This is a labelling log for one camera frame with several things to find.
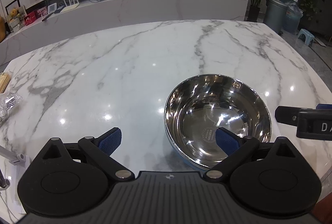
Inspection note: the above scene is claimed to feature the large water bottle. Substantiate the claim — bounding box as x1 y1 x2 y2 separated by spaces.
284 1 304 34

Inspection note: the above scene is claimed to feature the stuffed bear toy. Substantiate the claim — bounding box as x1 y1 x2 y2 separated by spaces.
7 7 23 33

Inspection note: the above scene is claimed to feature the stainless steel bowl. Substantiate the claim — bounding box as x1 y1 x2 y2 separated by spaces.
164 74 272 170

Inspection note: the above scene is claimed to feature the black picture frame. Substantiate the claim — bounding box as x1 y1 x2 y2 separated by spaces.
5 0 21 17

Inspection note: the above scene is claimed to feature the grey trash can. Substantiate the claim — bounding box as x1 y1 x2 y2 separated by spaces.
263 0 289 32

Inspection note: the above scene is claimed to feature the white wifi router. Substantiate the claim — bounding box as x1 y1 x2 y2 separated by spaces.
61 0 80 14

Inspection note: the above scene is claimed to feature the bundle of bamboo skewers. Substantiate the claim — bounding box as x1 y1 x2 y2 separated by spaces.
0 72 13 95

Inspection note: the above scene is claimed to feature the clear plastic bag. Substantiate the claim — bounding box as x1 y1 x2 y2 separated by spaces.
0 91 23 124

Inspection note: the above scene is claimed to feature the dark grey cabinet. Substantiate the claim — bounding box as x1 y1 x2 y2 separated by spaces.
308 0 332 41

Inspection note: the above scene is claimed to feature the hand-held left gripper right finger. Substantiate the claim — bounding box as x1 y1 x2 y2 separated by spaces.
203 127 295 184

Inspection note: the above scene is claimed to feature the white metal stand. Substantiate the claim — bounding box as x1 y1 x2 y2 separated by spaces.
0 145 32 191

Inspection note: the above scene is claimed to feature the person's orange clothing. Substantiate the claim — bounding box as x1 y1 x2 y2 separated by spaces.
310 194 332 224

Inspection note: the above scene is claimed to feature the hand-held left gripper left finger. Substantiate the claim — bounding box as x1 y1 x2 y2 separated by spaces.
41 127 136 183

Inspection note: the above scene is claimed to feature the small blue stool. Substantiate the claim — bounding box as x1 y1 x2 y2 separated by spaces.
297 29 315 47

